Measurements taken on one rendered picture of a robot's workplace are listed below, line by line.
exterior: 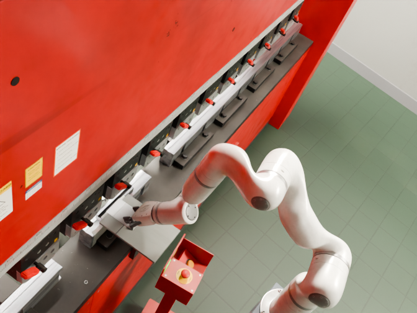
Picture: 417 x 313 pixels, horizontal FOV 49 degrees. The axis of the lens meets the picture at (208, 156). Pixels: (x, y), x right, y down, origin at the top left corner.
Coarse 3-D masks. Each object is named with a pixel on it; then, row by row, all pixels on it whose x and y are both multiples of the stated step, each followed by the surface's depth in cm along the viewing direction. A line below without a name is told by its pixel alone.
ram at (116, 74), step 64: (0, 0) 64; (64, 0) 76; (128, 0) 94; (192, 0) 123; (256, 0) 178; (0, 64) 71; (64, 64) 87; (128, 64) 111; (192, 64) 155; (0, 128) 81; (64, 128) 101; (128, 128) 137; (64, 192) 122; (0, 256) 111
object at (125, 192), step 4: (132, 188) 190; (120, 192) 187; (124, 192) 189; (128, 192) 188; (116, 196) 185; (120, 196) 187; (112, 200) 183; (116, 200) 185; (108, 204) 182; (112, 204) 183; (104, 208) 180; (108, 208) 182; (100, 212) 178; (104, 212) 180; (96, 216) 178; (100, 216) 178; (100, 220) 179
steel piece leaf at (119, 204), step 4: (120, 200) 184; (116, 204) 182; (120, 204) 183; (124, 204) 184; (112, 208) 181; (116, 208) 181; (120, 208) 182; (108, 212) 179; (112, 212) 180; (116, 212) 180; (112, 216) 179
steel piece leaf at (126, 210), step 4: (124, 208) 182; (128, 208) 183; (120, 212) 181; (124, 212) 181; (128, 212) 182; (132, 212) 182; (116, 216) 179; (120, 216) 180; (124, 216) 180; (120, 220) 178; (124, 224) 178; (128, 224) 178; (132, 228) 178
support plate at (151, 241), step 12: (132, 204) 185; (108, 216) 178; (108, 228) 175; (144, 228) 179; (156, 228) 181; (168, 228) 183; (132, 240) 175; (144, 240) 176; (156, 240) 178; (168, 240) 179; (144, 252) 173; (156, 252) 174
